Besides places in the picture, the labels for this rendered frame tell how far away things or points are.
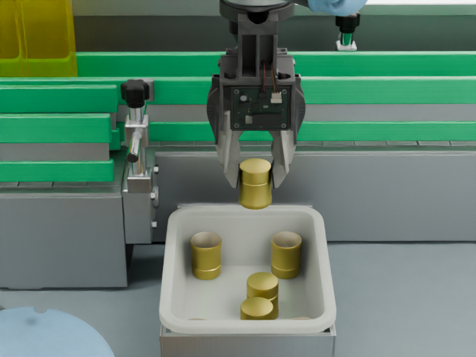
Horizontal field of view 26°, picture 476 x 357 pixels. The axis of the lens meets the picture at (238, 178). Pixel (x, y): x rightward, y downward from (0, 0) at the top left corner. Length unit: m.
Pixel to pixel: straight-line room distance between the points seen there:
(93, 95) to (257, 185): 0.23
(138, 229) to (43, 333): 0.43
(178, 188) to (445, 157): 0.32
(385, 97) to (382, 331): 0.27
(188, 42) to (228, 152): 0.38
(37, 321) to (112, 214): 0.41
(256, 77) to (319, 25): 0.42
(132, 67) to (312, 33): 0.26
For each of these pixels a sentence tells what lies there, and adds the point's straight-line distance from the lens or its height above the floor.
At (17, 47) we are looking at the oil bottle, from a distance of 1.21.
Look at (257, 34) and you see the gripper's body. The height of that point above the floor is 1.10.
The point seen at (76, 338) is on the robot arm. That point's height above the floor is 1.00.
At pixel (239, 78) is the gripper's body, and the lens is 0.96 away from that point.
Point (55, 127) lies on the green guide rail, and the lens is 1.12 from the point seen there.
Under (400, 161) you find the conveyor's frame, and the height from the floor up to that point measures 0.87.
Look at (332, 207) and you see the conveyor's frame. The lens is 1.25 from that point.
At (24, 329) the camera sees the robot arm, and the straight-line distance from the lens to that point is 0.74.
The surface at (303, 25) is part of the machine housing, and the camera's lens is 1.37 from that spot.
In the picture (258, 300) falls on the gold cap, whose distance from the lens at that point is 1.07.
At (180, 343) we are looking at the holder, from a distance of 1.01.
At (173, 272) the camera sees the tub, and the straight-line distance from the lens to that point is 1.07.
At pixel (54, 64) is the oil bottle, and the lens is 1.21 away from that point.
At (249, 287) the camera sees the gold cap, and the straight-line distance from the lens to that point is 1.09.
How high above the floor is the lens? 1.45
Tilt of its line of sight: 30 degrees down
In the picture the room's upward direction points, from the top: straight up
